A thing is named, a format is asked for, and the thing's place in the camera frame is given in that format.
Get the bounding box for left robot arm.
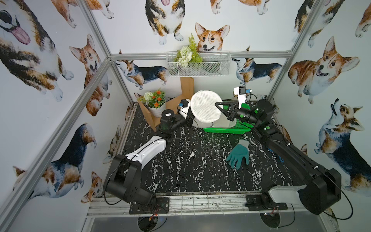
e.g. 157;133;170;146
103;107;195;206

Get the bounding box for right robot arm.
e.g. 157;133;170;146
215;100;342;215

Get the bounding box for green plastic basket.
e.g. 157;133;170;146
203;113;253;134

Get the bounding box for white plant pot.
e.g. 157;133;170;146
146;102;166;118

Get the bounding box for wooden shelf stand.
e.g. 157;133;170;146
138;77;194;131

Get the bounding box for teal rubber glove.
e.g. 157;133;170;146
226;140;249;170

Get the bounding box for artificial flower plant in pot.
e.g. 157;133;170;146
138;89;166;109

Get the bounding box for artificial fern and white flowers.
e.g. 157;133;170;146
174;34;203;68

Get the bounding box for white wire wall basket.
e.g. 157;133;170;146
166;51;231;77

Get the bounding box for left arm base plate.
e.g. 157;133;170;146
129;197;170;215

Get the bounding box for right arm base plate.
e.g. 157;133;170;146
245;194;288;211

